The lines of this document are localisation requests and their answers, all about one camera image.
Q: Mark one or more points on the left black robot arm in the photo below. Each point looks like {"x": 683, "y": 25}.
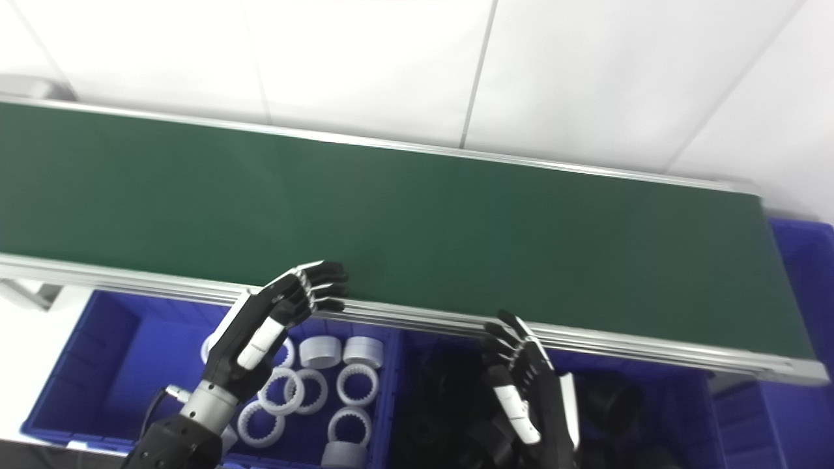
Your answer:
{"x": 176, "y": 443}

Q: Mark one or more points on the black cylinder part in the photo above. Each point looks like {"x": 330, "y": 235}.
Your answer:
{"x": 612, "y": 410}

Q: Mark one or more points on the aluminium conveyor support leg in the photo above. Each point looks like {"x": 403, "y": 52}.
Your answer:
{"x": 26, "y": 293}

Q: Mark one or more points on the blue bin with black parts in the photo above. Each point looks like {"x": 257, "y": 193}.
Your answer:
{"x": 677, "y": 404}

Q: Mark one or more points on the blue bin at conveyor end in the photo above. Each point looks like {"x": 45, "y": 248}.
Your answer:
{"x": 808, "y": 273}

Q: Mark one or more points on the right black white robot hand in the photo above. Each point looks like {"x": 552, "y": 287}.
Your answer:
{"x": 541, "y": 391}

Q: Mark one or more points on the black gear part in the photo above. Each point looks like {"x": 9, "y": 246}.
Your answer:
{"x": 449, "y": 417}

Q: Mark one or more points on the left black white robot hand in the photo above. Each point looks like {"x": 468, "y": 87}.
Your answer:
{"x": 254, "y": 326}

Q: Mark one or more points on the green conveyor belt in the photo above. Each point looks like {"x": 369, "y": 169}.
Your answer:
{"x": 391, "y": 215}

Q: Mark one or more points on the blue bin with white rings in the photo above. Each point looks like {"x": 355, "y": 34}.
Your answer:
{"x": 111, "y": 378}

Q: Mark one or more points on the grey conveyor end housing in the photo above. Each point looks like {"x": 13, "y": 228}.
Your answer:
{"x": 29, "y": 86}

